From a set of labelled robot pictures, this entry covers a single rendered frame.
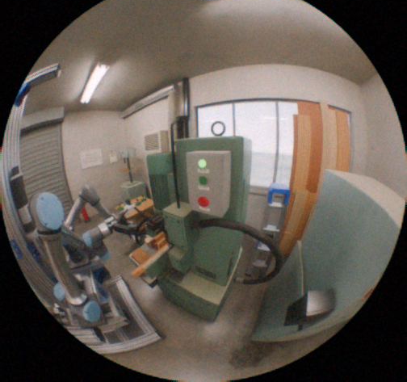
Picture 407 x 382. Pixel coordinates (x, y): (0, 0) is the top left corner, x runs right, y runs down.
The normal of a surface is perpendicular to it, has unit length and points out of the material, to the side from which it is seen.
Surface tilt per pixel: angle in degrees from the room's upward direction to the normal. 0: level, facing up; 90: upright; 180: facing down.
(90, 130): 90
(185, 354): 0
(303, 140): 87
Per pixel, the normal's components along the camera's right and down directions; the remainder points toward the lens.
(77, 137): 0.88, 0.11
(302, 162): -0.48, 0.20
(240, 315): -0.04, -0.96
